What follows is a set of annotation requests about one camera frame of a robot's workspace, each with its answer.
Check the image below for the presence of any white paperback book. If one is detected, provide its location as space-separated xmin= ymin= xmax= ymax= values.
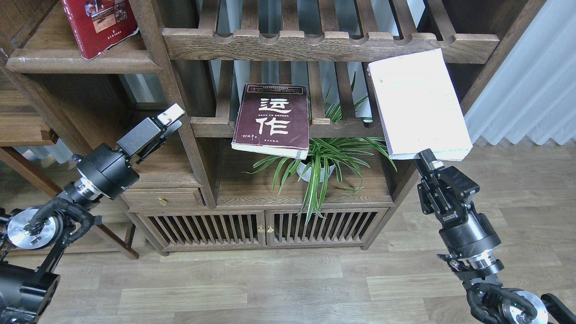
xmin=367 ymin=49 xmax=473 ymax=161

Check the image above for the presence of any wooden drawer with brass knob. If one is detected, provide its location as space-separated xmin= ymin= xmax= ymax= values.
xmin=122 ymin=187 xmax=204 ymax=212

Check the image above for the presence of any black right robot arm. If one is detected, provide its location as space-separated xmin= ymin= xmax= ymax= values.
xmin=415 ymin=149 xmax=576 ymax=324

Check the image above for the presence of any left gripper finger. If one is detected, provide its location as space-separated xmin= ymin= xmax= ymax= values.
xmin=117 ymin=104 xmax=185 ymax=157

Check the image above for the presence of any dark wooden bookshelf unit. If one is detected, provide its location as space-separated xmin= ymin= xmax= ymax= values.
xmin=0 ymin=0 xmax=550 ymax=256

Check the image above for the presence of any red paperback book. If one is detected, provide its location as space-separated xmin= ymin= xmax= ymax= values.
xmin=61 ymin=0 xmax=139 ymax=59

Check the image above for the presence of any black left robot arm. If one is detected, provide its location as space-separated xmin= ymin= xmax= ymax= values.
xmin=0 ymin=104 xmax=185 ymax=324

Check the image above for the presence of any green spider plant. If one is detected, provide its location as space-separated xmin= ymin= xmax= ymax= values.
xmin=245 ymin=72 xmax=408 ymax=225

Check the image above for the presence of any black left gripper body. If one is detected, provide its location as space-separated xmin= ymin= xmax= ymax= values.
xmin=72 ymin=144 xmax=146 ymax=201

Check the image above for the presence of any dark maroon book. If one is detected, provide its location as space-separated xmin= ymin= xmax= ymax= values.
xmin=232 ymin=83 xmax=309 ymax=160

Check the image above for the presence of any white plant pot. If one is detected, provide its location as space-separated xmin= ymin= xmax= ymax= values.
xmin=297 ymin=158 xmax=335 ymax=183

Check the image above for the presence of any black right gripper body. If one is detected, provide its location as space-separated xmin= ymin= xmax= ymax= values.
xmin=418 ymin=178 xmax=501 ymax=270

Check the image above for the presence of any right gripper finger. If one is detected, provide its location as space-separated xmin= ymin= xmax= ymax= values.
xmin=415 ymin=149 xmax=480 ymax=207

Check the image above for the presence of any right slatted cabinet door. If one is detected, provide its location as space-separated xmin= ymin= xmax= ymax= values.
xmin=265 ymin=208 xmax=387 ymax=249

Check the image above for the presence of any wooden side furniture left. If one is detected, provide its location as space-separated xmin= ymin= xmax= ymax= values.
xmin=0 ymin=72 xmax=139 ymax=260

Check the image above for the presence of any white pleated curtain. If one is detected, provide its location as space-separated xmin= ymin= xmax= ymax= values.
xmin=465 ymin=0 xmax=576 ymax=145

